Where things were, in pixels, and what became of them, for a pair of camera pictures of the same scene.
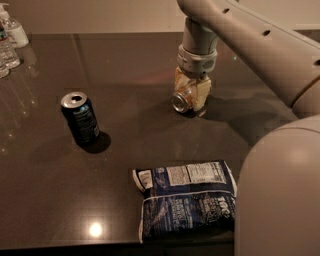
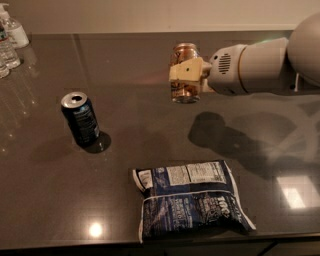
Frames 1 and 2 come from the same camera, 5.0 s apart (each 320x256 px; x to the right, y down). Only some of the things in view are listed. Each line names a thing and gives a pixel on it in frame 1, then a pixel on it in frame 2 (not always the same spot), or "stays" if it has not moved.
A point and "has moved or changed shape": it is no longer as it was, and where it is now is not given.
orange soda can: (183, 99) has moved or changed shape
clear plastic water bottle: (8, 52) stays
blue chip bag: (186, 200) stays
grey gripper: (196, 62) to (224, 71)
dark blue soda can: (81, 117) stays
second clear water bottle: (4, 67) stays
